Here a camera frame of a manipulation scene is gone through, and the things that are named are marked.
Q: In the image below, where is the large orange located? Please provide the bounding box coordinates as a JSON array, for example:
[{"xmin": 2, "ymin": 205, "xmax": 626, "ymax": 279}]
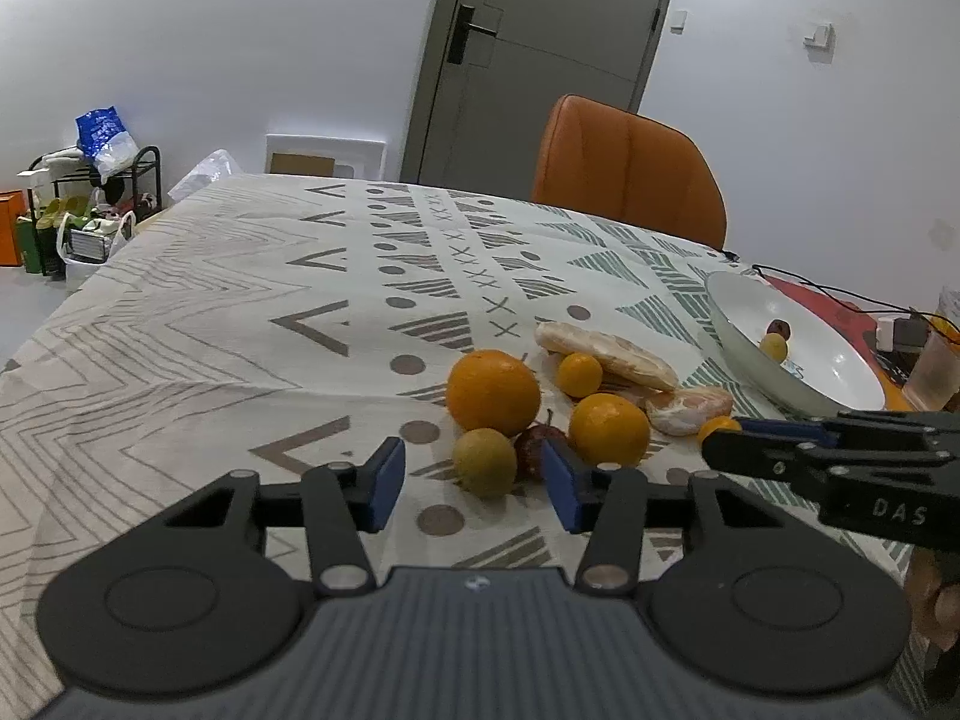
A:
[{"xmin": 445, "ymin": 349, "xmax": 542, "ymax": 438}]

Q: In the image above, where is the white plate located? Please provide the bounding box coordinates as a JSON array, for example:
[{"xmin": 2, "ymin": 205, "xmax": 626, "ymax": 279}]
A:
[{"xmin": 705, "ymin": 271, "xmax": 888, "ymax": 417}]

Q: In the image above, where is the orange peeled pomelo piece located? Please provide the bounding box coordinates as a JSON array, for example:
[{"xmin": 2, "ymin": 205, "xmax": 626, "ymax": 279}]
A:
[{"xmin": 643, "ymin": 385, "xmax": 735, "ymax": 438}]

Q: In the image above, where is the black door handle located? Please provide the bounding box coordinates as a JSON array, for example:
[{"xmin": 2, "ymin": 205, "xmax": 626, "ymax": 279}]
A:
[{"xmin": 449, "ymin": 5, "xmax": 498, "ymax": 65}]

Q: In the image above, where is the patterned tablecloth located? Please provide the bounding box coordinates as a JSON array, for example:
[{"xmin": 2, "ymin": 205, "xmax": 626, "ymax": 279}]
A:
[{"xmin": 0, "ymin": 172, "xmax": 912, "ymax": 700}]

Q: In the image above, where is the pale peeled pomelo piece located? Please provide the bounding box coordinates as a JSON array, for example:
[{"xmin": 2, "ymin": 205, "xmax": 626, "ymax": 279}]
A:
[{"xmin": 534, "ymin": 321, "xmax": 680, "ymax": 393}]

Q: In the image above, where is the black shoe rack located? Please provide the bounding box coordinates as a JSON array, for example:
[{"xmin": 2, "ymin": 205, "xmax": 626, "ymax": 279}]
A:
[{"xmin": 27, "ymin": 146, "xmax": 164, "ymax": 277}]

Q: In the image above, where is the person's right hand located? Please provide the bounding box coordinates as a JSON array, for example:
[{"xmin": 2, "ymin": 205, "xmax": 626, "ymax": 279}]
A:
[{"xmin": 906, "ymin": 546, "xmax": 960, "ymax": 657}]

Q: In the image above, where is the white foam packaging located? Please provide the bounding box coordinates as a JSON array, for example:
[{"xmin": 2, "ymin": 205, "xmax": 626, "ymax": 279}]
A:
[{"xmin": 264, "ymin": 133, "xmax": 388, "ymax": 181}]

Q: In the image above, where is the orange box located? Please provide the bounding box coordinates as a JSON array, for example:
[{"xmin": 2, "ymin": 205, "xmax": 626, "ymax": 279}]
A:
[{"xmin": 0, "ymin": 190, "xmax": 27, "ymax": 268}]

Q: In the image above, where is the dark red plum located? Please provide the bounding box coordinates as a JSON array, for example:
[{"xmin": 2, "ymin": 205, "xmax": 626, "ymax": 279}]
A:
[{"xmin": 513, "ymin": 411, "xmax": 569, "ymax": 481}]

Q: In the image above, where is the medium orange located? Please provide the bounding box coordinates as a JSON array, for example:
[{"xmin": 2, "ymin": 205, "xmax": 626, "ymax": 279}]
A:
[{"xmin": 568, "ymin": 392, "xmax": 651, "ymax": 468}]

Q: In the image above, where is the small tangerine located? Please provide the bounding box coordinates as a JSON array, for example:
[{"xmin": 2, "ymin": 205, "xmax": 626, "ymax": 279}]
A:
[{"xmin": 556, "ymin": 352, "xmax": 605, "ymax": 400}]

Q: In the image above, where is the grey door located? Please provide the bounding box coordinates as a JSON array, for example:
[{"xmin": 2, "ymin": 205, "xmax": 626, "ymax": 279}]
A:
[{"xmin": 399, "ymin": 0, "xmax": 685, "ymax": 185}]

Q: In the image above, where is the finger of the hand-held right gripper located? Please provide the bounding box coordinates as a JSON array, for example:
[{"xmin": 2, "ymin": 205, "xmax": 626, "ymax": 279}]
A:
[
  {"xmin": 735, "ymin": 415, "xmax": 842, "ymax": 446},
  {"xmin": 700, "ymin": 429, "xmax": 826, "ymax": 500}
]

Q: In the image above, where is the orange leather chair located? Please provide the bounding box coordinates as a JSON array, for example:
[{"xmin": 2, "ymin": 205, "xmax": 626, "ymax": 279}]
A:
[{"xmin": 531, "ymin": 94, "xmax": 728, "ymax": 251}]

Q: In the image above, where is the white tote bag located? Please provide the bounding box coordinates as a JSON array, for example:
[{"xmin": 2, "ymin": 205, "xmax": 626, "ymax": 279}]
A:
[{"xmin": 55, "ymin": 210, "xmax": 138, "ymax": 293}]

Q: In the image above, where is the clear plastic bag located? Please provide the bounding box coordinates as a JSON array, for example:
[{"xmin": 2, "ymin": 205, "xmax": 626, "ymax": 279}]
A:
[{"xmin": 165, "ymin": 148, "xmax": 242, "ymax": 207}]

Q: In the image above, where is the frosted plastic cup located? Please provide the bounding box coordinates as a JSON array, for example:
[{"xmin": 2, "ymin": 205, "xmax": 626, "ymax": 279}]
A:
[{"xmin": 902, "ymin": 330, "xmax": 960, "ymax": 413}]

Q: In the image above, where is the red and yellow mat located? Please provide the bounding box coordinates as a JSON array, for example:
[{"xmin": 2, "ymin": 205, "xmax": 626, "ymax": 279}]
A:
[{"xmin": 761, "ymin": 274, "xmax": 916, "ymax": 412}]

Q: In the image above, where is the green round fruit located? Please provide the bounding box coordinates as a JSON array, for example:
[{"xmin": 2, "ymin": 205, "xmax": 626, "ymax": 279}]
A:
[{"xmin": 452, "ymin": 427, "xmax": 518, "ymax": 499}]

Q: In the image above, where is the black cable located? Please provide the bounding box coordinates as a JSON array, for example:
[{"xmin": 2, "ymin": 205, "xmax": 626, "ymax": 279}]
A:
[{"xmin": 751, "ymin": 263, "xmax": 935, "ymax": 317}]

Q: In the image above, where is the blue plastic bag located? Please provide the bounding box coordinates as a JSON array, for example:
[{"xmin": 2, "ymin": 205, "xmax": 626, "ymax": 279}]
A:
[{"xmin": 74, "ymin": 106, "xmax": 140, "ymax": 173}]

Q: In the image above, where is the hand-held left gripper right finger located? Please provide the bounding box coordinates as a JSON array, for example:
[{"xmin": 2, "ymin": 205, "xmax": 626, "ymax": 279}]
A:
[{"xmin": 538, "ymin": 439, "xmax": 788, "ymax": 596}]

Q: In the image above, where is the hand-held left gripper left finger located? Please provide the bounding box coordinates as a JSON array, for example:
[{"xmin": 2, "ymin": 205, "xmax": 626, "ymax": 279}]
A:
[{"xmin": 157, "ymin": 436, "xmax": 410, "ymax": 598}]

